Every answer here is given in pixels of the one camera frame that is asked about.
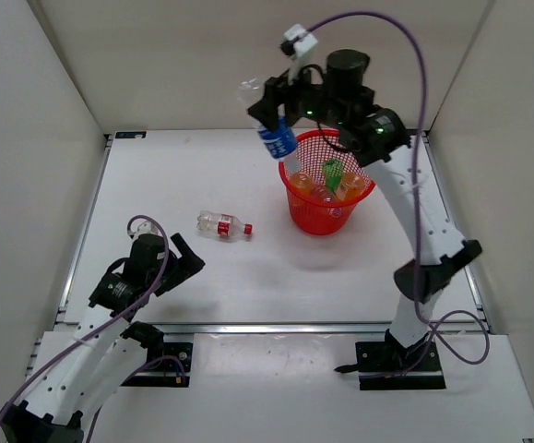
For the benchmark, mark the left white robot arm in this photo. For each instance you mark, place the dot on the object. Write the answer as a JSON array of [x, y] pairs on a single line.
[[108, 347]]

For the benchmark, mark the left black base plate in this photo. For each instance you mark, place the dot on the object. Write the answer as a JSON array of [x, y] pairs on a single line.
[[168, 367]]

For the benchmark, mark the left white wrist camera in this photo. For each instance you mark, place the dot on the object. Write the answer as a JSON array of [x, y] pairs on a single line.
[[145, 227]]

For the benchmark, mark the left black corner label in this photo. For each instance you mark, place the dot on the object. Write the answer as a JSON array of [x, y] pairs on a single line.
[[130, 134]]

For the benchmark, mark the orange juice bottle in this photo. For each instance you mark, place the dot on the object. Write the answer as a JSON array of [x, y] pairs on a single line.
[[302, 182], [351, 186]]

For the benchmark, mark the clear ribbed water bottle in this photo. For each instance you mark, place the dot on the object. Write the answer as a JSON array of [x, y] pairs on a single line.
[[323, 195]]

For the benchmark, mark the blue label clear bottle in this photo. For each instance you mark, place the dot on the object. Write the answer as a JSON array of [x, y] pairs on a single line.
[[280, 143]]

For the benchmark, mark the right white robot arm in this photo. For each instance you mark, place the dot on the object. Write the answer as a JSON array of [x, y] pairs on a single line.
[[377, 139]]

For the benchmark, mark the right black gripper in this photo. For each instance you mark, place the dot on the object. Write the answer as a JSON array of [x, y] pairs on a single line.
[[267, 108]]

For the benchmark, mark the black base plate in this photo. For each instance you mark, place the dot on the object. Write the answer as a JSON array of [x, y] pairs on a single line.
[[378, 368], [168, 367]]

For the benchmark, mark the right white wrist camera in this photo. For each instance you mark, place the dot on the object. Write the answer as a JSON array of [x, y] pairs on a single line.
[[298, 45]]

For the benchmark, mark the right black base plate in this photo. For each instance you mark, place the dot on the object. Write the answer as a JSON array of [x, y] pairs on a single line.
[[378, 368]]

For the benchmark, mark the green soda bottle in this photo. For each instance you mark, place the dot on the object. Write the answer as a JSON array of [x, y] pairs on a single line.
[[332, 170]]

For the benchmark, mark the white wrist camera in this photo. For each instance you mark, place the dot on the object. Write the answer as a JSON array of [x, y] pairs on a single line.
[[298, 45], [145, 227]]

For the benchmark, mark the red plastic mesh bin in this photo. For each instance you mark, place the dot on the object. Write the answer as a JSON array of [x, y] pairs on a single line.
[[314, 148]]

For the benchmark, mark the red label clear bottle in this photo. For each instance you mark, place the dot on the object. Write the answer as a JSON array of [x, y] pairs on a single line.
[[223, 225]]

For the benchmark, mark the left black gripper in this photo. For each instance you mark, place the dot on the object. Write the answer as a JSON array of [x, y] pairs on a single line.
[[185, 265]]

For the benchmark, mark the aluminium table rail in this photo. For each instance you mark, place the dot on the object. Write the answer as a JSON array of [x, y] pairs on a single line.
[[277, 280]]

